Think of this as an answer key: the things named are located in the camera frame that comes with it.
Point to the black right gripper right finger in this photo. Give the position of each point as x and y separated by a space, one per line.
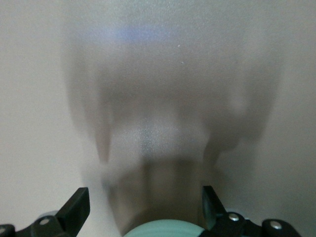
217 217

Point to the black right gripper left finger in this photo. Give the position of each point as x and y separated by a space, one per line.
74 212

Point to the green bowl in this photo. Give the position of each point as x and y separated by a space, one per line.
163 229

